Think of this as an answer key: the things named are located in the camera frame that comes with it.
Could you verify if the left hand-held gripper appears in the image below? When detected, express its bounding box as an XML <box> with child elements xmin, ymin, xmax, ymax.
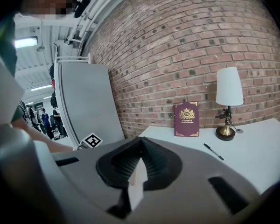
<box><xmin>78</xmin><ymin>132</ymin><xmax>104</xmax><ymax>149</ymax></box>

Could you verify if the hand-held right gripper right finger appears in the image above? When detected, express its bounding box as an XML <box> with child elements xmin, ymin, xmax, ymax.
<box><xmin>130</xmin><ymin>136</ymin><xmax>259</xmax><ymax>224</ymax></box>

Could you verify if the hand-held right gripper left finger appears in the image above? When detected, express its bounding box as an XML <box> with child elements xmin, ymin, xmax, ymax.
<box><xmin>51</xmin><ymin>136</ymin><xmax>142</xmax><ymax>224</ymax></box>

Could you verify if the person's left forearm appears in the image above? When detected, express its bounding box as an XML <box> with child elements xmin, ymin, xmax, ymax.
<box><xmin>13</xmin><ymin>122</ymin><xmax>74</xmax><ymax>154</ymax></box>

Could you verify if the black pen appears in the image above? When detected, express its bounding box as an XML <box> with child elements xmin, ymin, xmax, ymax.
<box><xmin>203</xmin><ymin>143</ymin><xmax>224</xmax><ymax>161</ymax></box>

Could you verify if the grey partition panel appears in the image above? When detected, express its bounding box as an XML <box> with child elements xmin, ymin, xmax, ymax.
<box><xmin>54</xmin><ymin>62</ymin><xmax>126</xmax><ymax>149</ymax></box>

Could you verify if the maroon hardcover book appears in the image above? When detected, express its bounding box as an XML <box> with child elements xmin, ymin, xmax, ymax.
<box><xmin>173</xmin><ymin>101</ymin><xmax>200</xmax><ymax>137</ymax></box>

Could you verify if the ceiling light fixture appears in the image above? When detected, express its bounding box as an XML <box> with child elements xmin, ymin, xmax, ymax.
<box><xmin>30</xmin><ymin>84</ymin><xmax>52</xmax><ymax>92</ymax></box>
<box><xmin>14</xmin><ymin>36</ymin><xmax>38</xmax><ymax>49</ymax></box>

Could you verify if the white shade brass table lamp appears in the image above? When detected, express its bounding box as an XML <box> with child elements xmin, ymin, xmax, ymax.
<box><xmin>215</xmin><ymin>66</ymin><xmax>245</xmax><ymax>141</ymax></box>

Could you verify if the person's green shirt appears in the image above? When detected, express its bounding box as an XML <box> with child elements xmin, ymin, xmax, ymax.
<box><xmin>0</xmin><ymin>14</ymin><xmax>26</xmax><ymax>126</ymax></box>

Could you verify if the black head-mounted microphone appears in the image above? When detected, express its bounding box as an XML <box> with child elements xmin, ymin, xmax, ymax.
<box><xmin>74</xmin><ymin>0</ymin><xmax>92</xmax><ymax>18</ymax></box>

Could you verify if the person's head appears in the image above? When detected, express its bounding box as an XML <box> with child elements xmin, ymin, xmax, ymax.
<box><xmin>21</xmin><ymin>0</ymin><xmax>81</xmax><ymax>21</ymax></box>

